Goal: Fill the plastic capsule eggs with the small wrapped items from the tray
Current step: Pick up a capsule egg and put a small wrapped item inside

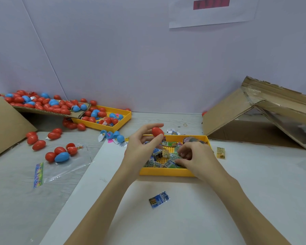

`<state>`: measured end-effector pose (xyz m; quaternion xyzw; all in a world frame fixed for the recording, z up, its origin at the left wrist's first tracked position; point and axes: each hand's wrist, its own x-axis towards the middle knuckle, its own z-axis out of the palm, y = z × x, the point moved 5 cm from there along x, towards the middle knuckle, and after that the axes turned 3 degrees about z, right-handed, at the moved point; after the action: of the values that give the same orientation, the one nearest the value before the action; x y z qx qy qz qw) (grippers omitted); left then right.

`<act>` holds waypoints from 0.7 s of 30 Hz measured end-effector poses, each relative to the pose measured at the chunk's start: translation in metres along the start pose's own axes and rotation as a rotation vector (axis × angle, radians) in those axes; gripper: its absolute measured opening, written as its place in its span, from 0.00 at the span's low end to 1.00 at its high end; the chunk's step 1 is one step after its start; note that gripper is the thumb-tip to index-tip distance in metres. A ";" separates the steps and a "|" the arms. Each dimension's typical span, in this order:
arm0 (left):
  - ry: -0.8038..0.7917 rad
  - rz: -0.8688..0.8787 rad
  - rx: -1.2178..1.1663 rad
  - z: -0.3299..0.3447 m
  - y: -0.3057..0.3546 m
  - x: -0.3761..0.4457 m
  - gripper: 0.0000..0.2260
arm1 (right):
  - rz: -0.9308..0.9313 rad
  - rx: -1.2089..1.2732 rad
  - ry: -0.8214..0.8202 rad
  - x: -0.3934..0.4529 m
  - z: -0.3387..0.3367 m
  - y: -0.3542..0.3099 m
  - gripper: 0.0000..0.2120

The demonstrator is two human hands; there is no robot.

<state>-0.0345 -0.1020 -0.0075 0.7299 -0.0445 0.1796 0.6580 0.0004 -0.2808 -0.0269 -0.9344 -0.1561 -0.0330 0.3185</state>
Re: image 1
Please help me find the pile of plastic eggs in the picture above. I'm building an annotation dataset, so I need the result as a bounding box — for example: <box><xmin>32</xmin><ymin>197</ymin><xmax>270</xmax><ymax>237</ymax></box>
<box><xmin>0</xmin><ymin>89</ymin><xmax>132</xmax><ymax>164</ymax></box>

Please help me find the brown cardboard sheet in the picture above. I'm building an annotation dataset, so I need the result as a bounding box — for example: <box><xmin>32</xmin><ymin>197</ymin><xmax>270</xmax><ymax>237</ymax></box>
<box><xmin>13</xmin><ymin>106</ymin><xmax>92</xmax><ymax>119</ymax></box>

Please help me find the yellow plastic tray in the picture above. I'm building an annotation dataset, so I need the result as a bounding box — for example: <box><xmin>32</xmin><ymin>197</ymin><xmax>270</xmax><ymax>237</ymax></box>
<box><xmin>138</xmin><ymin>134</ymin><xmax>213</xmax><ymax>177</ymax></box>

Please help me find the yellow tray under eggs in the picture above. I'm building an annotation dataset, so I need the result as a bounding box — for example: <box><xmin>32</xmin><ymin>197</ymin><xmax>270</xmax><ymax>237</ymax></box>
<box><xmin>71</xmin><ymin>105</ymin><xmax>133</xmax><ymax>133</ymax></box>

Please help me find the tall brown cardboard box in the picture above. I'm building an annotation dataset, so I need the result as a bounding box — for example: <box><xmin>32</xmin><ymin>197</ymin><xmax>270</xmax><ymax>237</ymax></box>
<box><xmin>0</xmin><ymin>83</ymin><xmax>37</xmax><ymax>161</ymax></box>

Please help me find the single red plastic egg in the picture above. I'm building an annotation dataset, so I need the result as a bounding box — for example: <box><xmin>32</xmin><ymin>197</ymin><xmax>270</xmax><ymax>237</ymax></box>
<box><xmin>151</xmin><ymin>126</ymin><xmax>165</xmax><ymax>138</ymax></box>

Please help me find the person's left forearm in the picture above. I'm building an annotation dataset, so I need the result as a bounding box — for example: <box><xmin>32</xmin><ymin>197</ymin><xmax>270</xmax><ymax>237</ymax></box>
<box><xmin>64</xmin><ymin>168</ymin><xmax>138</xmax><ymax>245</ymax></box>

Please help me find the person's right forearm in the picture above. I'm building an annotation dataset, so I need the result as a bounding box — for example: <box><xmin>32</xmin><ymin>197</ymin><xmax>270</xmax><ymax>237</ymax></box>
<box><xmin>211</xmin><ymin>175</ymin><xmax>291</xmax><ymax>245</ymax></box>

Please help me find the clear bag with coloured label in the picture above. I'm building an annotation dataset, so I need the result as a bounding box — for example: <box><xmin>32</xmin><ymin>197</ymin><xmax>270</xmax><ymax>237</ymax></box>
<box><xmin>33</xmin><ymin>156</ymin><xmax>92</xmax><ymax>191</ymax></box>

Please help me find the white paper sign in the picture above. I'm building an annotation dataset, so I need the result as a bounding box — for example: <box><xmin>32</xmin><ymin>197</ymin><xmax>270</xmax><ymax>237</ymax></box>
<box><xmin>168</xmin><ymin>0</ymin><xmax>260</xmax><ymax>29</ymax></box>

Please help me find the person's left hand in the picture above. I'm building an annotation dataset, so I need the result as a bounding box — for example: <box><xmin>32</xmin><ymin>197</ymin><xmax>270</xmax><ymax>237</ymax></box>
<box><xmin>118</xmin><ymin>123</ymin><xmax>165</xmax><ymax>179</ymax></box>

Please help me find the person's right hand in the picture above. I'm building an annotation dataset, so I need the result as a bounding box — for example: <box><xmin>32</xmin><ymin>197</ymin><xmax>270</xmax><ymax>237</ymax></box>
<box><xmin>173</xmin><ymin>141</ymin><xmax>229</xmax><ymax>186</ymax></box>

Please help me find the blue packet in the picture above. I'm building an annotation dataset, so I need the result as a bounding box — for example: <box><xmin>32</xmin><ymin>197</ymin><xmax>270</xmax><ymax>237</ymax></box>
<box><xmin>148</xmin><ymin>191</ymin><xmax>170</xmax><ymax>209</ymax></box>

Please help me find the torn flattened cardboard box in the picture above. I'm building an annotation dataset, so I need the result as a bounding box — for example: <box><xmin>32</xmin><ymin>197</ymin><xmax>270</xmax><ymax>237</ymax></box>
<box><xmin>202</xmin><ymin>76</ymin><xmax>306</xmax><ymax>149</ymax></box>

